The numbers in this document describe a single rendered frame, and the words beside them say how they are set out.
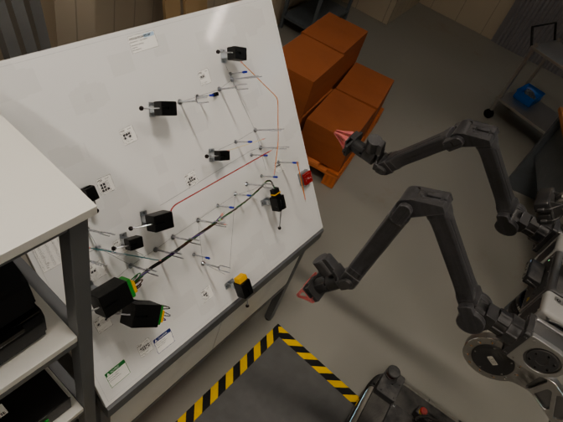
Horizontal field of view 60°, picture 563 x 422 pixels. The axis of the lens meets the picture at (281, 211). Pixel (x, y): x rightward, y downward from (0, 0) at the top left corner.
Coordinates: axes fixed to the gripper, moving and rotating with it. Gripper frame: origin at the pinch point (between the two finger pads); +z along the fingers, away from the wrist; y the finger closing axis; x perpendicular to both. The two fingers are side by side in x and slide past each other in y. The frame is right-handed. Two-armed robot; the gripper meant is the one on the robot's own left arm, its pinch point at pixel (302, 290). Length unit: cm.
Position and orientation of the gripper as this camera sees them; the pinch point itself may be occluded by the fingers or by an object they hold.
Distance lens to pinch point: 178.5
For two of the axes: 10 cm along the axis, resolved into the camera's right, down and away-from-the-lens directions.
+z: -6.2, 3.1, 7.2
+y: -5.2, 5.2, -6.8
